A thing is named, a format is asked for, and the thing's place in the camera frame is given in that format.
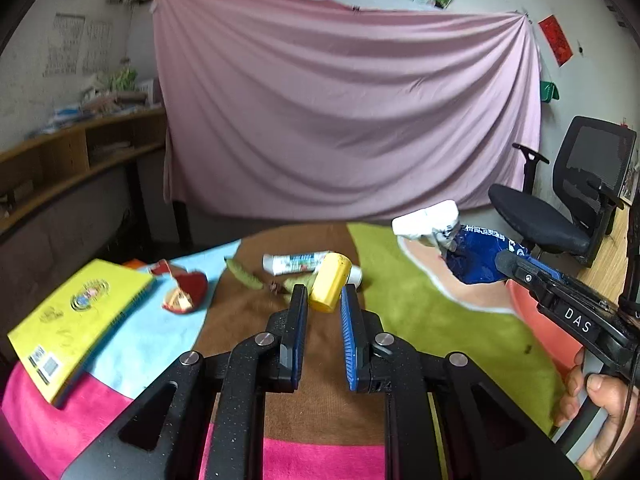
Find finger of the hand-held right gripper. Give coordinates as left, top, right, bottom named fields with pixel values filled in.
left=494, top=249, right=566, bottom=286

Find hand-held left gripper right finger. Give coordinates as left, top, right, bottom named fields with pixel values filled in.
left=340, top=284, right=583, bottom=480

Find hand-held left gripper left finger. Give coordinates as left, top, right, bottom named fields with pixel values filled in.
left=60, top=284, right=309, bottom=480

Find green bean pod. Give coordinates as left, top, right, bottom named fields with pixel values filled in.
left=224, top=256, right=263, bottom=291
left=282, top=275, right=321, bottom=297

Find blue foil packet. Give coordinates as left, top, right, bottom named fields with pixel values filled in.
left=445, top=227, right=531, bottom=286

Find salmon plastic bin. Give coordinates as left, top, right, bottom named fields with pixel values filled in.
left=505, top=280, right=586, bottom=376

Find yellow plastic bottle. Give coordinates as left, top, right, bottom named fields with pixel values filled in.
left=308, top=253, right=353, bottom=313

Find white printed tube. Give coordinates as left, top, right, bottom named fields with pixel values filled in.
left=262, top=252, right=363, bottom=286

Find white wrapper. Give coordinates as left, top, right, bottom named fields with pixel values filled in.
left=391, top=200, right=461, bottom=253

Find red wrapper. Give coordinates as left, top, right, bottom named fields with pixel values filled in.
left=150, top=259, right=208, bottom=315

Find person's right hand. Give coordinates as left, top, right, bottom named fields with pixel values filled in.
left=554, top=351, right=640, bottom=473

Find black office chair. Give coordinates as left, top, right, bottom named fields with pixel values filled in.
left=487, top=116, right=638, bottom=268

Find colourful patchwork blanket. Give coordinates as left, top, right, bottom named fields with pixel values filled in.
left=0, top=220, right=576, bottom=480

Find yellow book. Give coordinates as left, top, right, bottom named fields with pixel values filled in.
left=7, top=259, right=157, bottom=408

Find pink hanging bed sheet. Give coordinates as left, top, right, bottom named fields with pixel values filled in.
left=151, top=0, right=544, bottom=221

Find wooden shelf desk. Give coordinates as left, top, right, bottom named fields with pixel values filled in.
left=0, top=105, right=193, bottom=251

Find pile of papers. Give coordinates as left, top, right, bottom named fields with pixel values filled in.
left=27, top=75, right=163, bottom=136

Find green patterned bag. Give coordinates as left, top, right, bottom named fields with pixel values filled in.
left=107, top=67, right=138, bottom=92

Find wooden wall panel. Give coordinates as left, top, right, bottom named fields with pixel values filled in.
left=585, top=205, right=640, bottom=301

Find red paper wall decoration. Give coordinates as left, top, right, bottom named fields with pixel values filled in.
left=538, top=15, right=573, bottom=67

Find small wall calendar sheet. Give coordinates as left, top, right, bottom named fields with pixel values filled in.
left=82, top=20, right=113, bottom=75

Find large wall calendar sheet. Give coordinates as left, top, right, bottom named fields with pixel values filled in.
left=42, top=12, right=86, bottom=78

